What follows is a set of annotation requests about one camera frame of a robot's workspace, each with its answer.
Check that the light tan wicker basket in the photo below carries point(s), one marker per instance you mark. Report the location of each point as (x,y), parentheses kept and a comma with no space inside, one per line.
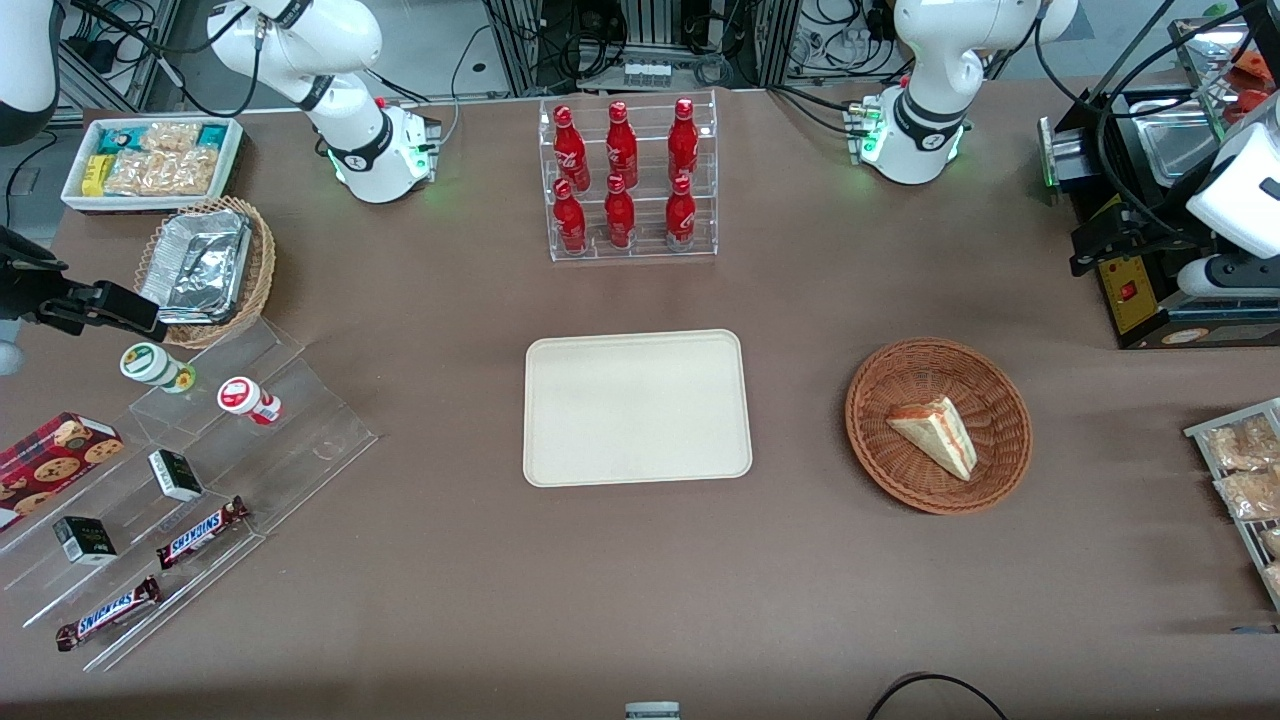
(258,275)

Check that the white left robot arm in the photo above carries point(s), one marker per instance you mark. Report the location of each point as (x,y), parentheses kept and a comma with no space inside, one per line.
(925,110)

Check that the red cola bottle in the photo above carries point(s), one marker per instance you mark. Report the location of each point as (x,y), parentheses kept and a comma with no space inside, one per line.
(621,148)
(680,218)
(683,145)
(570,222)
(619,218)
(570,150)

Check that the brown Snickers bar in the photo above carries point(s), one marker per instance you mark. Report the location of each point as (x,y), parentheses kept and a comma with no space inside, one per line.
(200,533)
(108,613)

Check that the cream rectangular serving tray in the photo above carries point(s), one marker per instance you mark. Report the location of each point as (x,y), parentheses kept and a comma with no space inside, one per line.
(636,408)

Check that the stainless steel warmer pan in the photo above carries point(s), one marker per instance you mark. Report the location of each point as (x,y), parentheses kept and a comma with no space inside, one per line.
(1180,140)

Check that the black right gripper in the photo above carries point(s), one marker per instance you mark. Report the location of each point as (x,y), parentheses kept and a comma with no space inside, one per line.
(22,288)

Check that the clear acrylic stepped stand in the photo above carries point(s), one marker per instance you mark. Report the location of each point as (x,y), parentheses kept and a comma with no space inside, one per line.
(300,440)

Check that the yellow snack packet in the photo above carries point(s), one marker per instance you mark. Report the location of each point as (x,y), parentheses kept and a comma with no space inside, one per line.
(95,175)

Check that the small black carton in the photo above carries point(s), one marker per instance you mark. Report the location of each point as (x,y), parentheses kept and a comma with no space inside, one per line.
(176,475)
(85,540)

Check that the red plaid cookie box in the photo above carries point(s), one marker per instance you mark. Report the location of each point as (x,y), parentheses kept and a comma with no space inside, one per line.
(50,465)

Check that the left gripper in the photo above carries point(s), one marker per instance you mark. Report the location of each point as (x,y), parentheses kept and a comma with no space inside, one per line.
(1147,223)

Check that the aluminium foil tray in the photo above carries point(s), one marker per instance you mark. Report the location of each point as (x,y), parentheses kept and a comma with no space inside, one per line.
(195,265)

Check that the triangular sandwich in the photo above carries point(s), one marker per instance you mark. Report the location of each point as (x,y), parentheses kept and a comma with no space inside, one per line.
(935,435)

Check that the brown round wicker basket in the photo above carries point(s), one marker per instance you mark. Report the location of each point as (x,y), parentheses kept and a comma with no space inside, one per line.
(900,480)

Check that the aluminium profile frame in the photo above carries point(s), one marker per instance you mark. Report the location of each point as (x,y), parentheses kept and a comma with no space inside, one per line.
(520,45)

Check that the green capped yogurt bottle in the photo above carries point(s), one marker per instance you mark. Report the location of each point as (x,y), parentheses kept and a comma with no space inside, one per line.
(150,364)

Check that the white rectangular snack bin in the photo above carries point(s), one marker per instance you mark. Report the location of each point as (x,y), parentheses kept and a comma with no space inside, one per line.
(235,160)

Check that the red capped yogurt bottle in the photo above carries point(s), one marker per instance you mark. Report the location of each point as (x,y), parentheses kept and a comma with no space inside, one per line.
(243,397)

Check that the tray of packaged pastries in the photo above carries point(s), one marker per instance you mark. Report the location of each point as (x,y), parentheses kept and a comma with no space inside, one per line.
(1200,432)

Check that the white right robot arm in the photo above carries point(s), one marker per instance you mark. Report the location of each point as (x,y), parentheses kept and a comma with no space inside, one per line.
(370,150)

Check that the clear bag of pastries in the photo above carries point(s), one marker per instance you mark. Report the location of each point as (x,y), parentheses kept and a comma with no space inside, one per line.
(1250,495)
(1272,542)
(1240,445)
(1274,580)

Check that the clear acrylic bottle rack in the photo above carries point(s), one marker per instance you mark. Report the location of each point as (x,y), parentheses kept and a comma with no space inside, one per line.
(645,252)

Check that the white power strip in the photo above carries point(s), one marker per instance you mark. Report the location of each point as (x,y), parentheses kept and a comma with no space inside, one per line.
(647,72)

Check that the teal snack packet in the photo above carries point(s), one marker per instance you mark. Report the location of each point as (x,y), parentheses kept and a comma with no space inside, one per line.
(212,134)
(115,139)

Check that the clear bag of cookies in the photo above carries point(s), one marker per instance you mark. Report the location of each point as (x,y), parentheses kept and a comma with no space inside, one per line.
(160,172)
(170,136)

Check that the black hot food warmer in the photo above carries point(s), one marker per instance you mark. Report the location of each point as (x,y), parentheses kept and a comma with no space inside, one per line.
(1150,320)

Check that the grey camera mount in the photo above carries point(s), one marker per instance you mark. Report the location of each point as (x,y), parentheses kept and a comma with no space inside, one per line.
(652,711)

